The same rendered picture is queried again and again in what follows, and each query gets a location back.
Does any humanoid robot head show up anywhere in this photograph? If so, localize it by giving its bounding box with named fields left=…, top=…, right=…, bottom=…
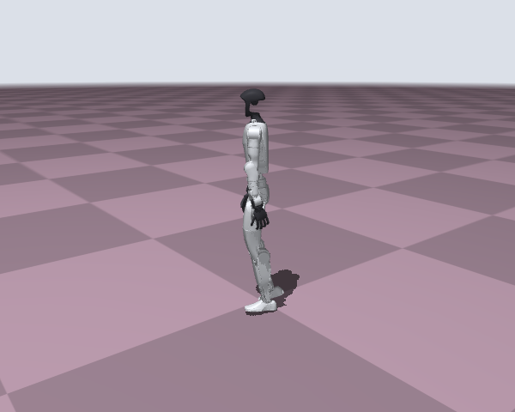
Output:
left=240, top=88, right=265, bottom=124

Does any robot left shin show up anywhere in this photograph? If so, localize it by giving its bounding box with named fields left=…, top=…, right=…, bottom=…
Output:
left=251, top=251, right=271, bottom=304

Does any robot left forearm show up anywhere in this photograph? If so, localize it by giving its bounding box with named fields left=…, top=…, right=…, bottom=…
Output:
left=245, top=163, right=262, bottom=207

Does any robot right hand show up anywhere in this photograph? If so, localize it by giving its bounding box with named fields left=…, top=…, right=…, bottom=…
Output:
left=240, top=186, right=249, bottom=212

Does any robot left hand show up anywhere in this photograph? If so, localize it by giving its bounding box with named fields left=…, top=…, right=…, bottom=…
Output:
left=251, top=198, right=270, bottom=230

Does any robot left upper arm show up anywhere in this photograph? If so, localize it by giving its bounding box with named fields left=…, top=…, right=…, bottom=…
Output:
left=244, top=126, right=262, bottom=171

